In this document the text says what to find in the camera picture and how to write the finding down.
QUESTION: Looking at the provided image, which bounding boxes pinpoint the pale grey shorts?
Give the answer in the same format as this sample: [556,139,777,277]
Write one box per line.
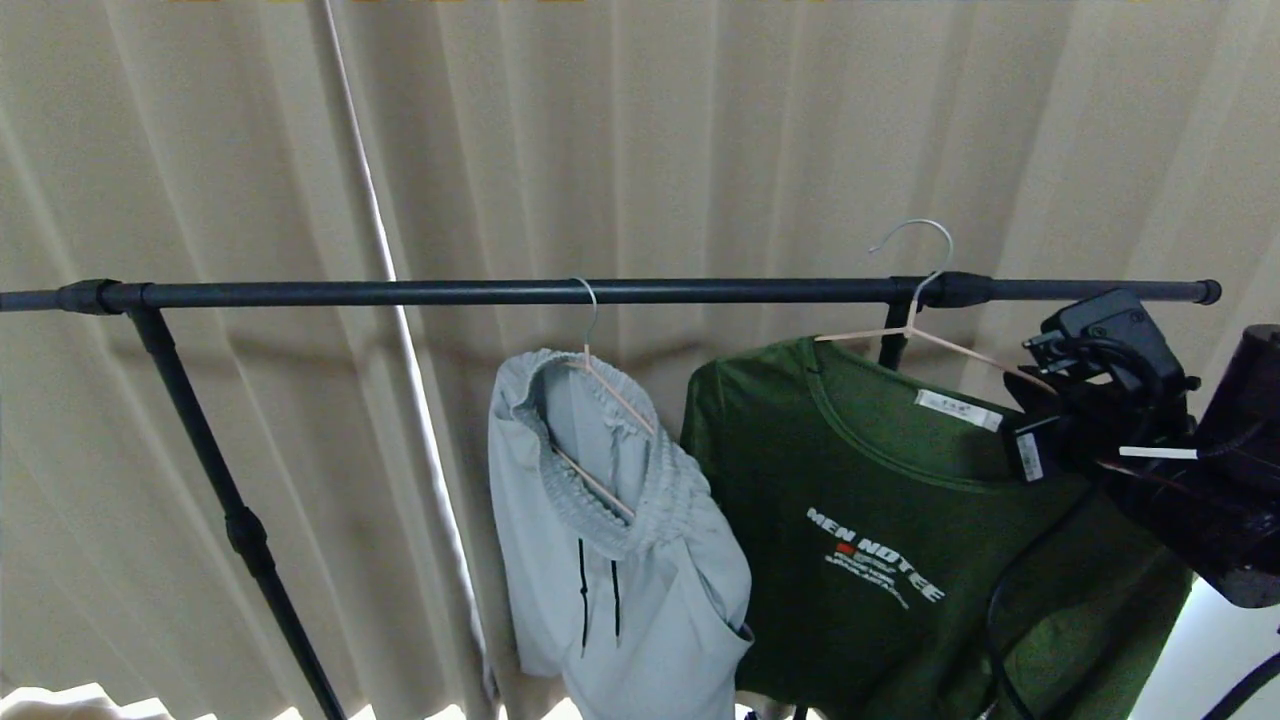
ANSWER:
[488,348,754,720]

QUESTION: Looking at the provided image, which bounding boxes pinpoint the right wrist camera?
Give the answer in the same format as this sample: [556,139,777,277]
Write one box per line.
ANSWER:
[1022,290,1201,401]

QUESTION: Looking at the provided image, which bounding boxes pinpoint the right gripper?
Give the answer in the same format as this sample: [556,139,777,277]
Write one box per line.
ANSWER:
[1000,400,1280,611]

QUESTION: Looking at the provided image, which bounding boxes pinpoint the green garment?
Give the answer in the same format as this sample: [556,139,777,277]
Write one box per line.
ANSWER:
[680,337,1196,720]

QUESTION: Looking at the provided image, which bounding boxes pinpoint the pink clothes hanger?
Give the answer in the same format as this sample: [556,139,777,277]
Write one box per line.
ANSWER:
[815,218,1056,393]
[550,277,656,521]

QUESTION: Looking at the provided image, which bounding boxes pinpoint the black clothes rack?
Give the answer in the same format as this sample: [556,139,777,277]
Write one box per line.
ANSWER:
[0,270,1223,720]

